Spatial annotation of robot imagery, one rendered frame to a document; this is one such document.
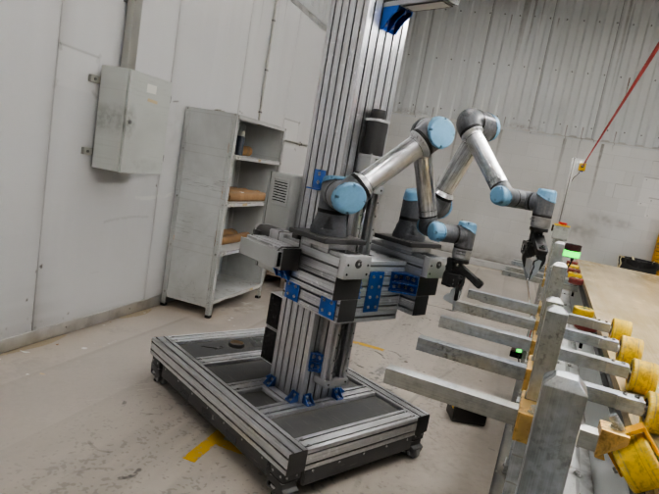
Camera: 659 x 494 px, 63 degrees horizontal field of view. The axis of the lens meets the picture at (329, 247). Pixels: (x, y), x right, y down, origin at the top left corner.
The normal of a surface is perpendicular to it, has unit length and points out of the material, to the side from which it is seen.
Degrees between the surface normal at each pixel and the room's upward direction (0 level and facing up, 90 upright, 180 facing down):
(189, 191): 90
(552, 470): 90
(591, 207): 90
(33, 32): 90
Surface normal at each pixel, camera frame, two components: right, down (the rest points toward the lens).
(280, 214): -0.74, -0.03
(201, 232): -0.32, 0.09
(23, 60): 0.93, 0.21
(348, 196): 0.16, 0.27
